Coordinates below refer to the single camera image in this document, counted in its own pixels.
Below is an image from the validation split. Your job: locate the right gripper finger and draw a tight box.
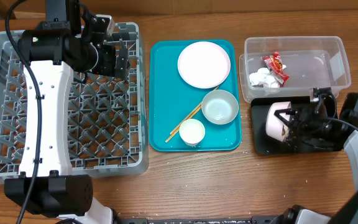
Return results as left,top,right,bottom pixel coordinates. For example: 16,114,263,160
283,126,297,152
274,108,297,123

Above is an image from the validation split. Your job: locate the white tissue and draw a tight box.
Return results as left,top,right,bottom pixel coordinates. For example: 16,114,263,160
249,68,280,88

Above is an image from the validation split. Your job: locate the red snack wrapper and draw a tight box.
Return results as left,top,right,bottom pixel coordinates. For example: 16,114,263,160
262,52,289,86

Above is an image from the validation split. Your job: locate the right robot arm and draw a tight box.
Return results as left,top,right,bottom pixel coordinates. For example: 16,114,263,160
265,88,358,224

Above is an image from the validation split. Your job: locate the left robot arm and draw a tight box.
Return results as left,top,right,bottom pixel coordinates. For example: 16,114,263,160
4,1,129,223

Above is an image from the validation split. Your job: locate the black tray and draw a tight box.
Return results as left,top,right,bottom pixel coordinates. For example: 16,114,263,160
250,96,343,155

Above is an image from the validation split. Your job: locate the clear plastic bin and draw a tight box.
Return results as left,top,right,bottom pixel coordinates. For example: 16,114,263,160
239,36,351,103

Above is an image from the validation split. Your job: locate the grey plastic dish rack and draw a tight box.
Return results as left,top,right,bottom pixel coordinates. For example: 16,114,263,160
0,22,149,184

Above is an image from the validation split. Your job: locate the grey bowl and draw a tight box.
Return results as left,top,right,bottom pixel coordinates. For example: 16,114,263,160
201,90,239,125

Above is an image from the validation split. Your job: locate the teal plastic tray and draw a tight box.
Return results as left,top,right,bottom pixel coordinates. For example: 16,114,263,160
149,40,242,152

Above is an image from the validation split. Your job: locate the upper wooden chopstick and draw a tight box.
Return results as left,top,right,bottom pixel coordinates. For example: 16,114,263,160
165,102,202,142

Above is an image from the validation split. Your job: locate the wooden chopstick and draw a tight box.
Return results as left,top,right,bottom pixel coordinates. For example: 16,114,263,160
165,106,201,143
165,102,202,142

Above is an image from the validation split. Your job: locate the lower wooden chopstick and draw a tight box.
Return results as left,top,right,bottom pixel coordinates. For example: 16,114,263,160
165,106,201,143

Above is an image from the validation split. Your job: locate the large white plate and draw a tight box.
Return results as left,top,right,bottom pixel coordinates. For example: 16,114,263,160
177,41,231,89

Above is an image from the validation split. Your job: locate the small white cup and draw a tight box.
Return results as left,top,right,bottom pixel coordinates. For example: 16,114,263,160
179,119,206,147

